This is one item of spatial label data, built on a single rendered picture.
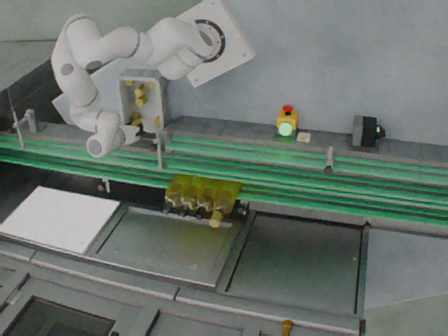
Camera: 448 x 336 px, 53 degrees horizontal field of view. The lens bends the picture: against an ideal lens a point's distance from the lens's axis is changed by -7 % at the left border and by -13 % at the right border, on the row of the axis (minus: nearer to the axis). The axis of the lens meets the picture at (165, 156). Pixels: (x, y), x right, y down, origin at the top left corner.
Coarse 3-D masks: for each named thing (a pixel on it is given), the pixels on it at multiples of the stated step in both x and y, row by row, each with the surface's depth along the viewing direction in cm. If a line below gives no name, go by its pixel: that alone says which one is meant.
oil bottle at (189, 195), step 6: (192, 180) 169; (198, 180) 169; (204, 180) 169; (186, 186) 167; (192, 186) 166; (198, 186) 166; (186, 192) 164; (192, 192) 163; (198, 192) 164; (186, 198) 161; (192, 198) 161; (192, 204) 161
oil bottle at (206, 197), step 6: (210, 180) 168; (216, 180) 168; (222, 180) 168; (204, 186) 165; (210, 186) 165; (216, 186) 165; (204, 192) 162; (210, 192) 162; (216, 192) 163; (198, 198) 160; (204, 198) 160; (210, 198) 159; (198, 204) 160; (204, 204) 159; (210, 204) 159; (210, 210) 160
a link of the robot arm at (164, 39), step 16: (160, 32) 121; (176, 32) 121; (192, 32) 126; (144, 48) 122; (160, 48) 123; (176, 48) 124; (192, 48) 127; (208, 48) 130; (144, 64) 128; (160, 64) 129
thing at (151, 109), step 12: (120, 84) 178; (132, 84) 184; (144, 84) 182; (156, 84) 171; (120, 96) 180; (132, 96) 187; (156, 96) 183; (120, 108) 183; (132, 108) 189; (144, 108) 188; (156, 108) 185; (144, 120) 189
